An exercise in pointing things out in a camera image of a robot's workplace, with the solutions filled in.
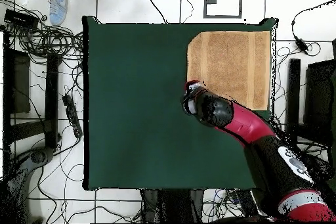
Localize black rectangular box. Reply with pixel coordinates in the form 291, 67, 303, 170
3, 9, 40, 30

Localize thin black cable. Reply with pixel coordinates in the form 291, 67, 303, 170
182, 0, 194, 24

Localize grey square floor frame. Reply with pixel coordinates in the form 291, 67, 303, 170
203, 0, 243, 19

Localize light blue shoe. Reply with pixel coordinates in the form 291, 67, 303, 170
48, 0, 70, 26

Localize dark green table cloth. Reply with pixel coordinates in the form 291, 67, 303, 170
81, 15, 278, 192

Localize black power strip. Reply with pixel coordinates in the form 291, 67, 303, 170
62, 94, 83, 139
228, 189, 259, 217

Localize black power adapter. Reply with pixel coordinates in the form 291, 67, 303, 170
294, 37, 309, 55

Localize grey stand base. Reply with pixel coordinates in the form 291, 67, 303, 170
5, 146, 54, 223

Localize tan terry towel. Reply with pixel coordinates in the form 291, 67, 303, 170
186, 30, 272, 111

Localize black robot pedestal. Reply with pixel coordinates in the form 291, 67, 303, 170
140, 189, 205, 223

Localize thick black cable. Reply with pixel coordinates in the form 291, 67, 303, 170
139, 0, 168, 24

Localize black adapter cable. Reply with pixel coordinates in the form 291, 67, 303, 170
290, 0, 336, 41

